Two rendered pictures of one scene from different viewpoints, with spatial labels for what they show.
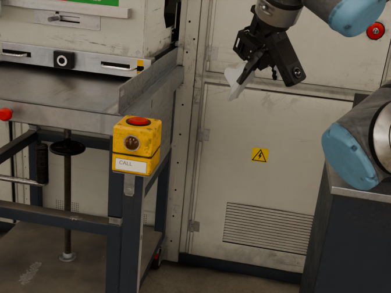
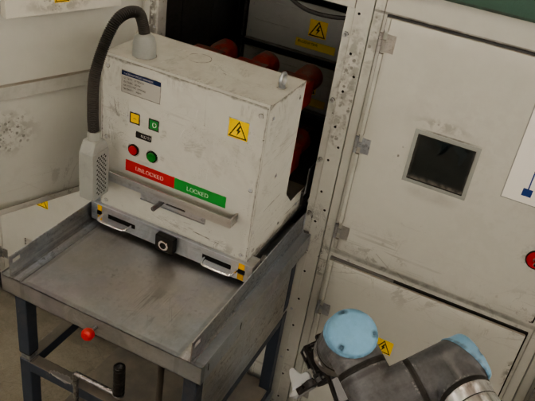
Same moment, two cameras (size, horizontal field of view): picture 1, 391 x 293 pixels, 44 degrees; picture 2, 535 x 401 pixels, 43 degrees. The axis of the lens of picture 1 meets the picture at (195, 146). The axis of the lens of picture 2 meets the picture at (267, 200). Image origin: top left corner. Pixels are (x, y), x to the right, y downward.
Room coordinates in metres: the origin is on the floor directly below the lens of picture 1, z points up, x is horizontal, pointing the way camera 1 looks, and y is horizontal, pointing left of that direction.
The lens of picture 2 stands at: (0.04, -0.18, 2.05)
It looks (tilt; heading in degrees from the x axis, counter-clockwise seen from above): 32 degrees down; 13
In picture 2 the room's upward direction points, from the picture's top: 9 degrees clockwise
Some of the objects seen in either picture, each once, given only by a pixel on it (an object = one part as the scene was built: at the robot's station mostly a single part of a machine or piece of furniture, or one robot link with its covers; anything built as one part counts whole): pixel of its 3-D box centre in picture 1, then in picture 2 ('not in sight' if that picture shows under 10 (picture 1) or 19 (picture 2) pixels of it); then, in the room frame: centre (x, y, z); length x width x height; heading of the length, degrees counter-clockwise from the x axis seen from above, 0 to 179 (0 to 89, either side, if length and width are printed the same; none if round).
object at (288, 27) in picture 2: not in sight; (317, 32); (2.45, 0.29, 1.28); 0.58 x 0.02 x 0.19; 82
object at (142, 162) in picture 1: (137, 145); not in sight; (0.93, 0.12, 0.85); 0.08 x 0.08 x 0.10; 82
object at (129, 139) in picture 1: (131, 143); not in sight; (0.88, 0.12, 0.87); 0.03 x 0.01 x 0.03; 82
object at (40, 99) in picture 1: (67, 82); (169, 259); (1.50, 0.42, 0.82); 0.68 x 0.62 x 0.06; 172
